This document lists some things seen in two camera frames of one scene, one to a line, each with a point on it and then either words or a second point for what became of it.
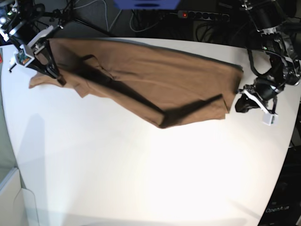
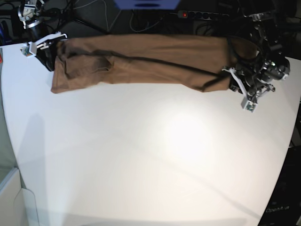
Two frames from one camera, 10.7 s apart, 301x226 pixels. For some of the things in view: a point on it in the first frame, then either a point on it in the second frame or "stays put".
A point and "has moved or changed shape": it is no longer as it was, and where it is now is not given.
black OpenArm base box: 284,208 stays put
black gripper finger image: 35,64 to 47,56
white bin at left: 17,205 stays put
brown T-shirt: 165,85 has moved or changed shape
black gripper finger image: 52,65 to 52,49
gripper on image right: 251,90 to 249,92
